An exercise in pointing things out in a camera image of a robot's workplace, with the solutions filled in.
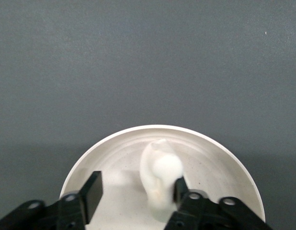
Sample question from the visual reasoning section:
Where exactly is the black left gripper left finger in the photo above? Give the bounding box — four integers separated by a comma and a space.
0, 170, 103, 230

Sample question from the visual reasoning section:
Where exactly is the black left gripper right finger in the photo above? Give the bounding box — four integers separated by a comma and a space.
164, 176, 274, 230

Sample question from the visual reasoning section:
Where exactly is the round beige plate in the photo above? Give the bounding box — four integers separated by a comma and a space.
59, 124, 266, 230

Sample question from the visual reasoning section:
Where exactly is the white steamed bun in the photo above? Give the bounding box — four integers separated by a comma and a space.
140, 138, 184, 222

